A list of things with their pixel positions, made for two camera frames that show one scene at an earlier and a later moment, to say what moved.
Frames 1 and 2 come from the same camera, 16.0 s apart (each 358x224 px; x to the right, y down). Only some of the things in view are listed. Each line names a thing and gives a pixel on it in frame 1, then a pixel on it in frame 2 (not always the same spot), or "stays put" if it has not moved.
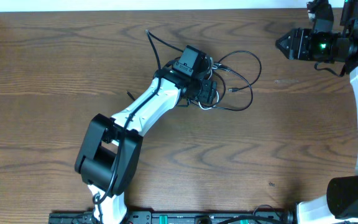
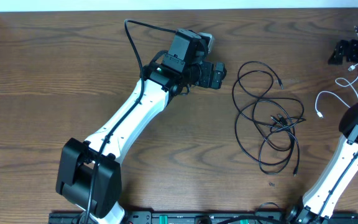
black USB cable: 247,83 -> 266,126
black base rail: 189,217 stays put
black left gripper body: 204,91 -> 207,76
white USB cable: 217,92 -> 350,68
